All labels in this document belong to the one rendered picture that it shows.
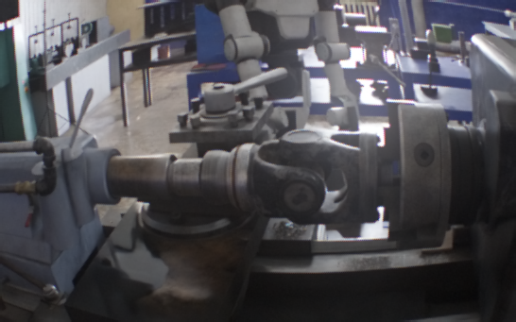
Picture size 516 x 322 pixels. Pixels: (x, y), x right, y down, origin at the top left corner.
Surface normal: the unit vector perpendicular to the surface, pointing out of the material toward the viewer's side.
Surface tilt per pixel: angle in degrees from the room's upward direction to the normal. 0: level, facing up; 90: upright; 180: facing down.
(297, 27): 83
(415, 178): 66
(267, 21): 88
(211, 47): 90
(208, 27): 90
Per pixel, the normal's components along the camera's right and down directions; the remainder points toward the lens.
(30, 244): -0.20, -0.07
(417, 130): -0.17, -0.55
